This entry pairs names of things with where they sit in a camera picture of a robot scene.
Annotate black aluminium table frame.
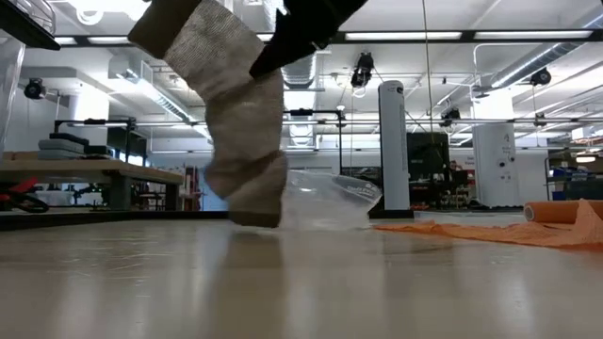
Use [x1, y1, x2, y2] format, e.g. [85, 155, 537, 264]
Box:
[0, 208, 416, 232]

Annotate red shelving unit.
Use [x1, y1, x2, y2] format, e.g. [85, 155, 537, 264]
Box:
[181, 165, 203, 212]

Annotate stacked grey pads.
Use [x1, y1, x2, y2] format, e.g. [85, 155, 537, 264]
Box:
[37, 132, 114, 161]

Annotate thin hanging cable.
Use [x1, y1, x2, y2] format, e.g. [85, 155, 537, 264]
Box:
[420, 0, 437, 142]

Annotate black ceiling cable reel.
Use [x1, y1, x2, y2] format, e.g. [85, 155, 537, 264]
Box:
[530, 67, 552, 88]
[350, 51, 376, 89]
[23, 77, 47, 101]
[440, 107, 462, 128]

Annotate wide white column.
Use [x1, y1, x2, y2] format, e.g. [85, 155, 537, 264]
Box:
[472, 89, 518, 208]

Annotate long silver ceiling duct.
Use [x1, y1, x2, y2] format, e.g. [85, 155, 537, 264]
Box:
[489, 13, 603, 90]

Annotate red and black tool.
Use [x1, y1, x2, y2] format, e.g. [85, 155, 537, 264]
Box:
[0, 177, 51, 216]

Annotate shelf with blue bins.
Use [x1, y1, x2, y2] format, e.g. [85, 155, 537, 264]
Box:
[545, 150, 603, 202]

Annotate clear plastic bag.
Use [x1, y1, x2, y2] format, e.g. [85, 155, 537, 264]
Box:
[281, 169, 383, 232]

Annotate wooden workbench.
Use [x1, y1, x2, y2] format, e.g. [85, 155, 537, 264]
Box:
[0, 151, 185, 212]

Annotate orange elastic bandage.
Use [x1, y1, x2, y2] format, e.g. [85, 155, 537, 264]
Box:
[374, 198, 603, 250]

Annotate ribbed silver ceiling duct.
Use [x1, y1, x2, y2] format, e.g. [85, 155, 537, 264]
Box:
[281, 51, 327, 90]

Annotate black overhead rig beam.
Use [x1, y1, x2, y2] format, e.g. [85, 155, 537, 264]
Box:
[54, 28, 603, 47]

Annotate slim white pillar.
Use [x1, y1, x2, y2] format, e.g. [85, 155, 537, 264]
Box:
[378, 79, 411, 212]

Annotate black cabinet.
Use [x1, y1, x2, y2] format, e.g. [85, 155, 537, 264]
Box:
[407, 132, 451, 208]

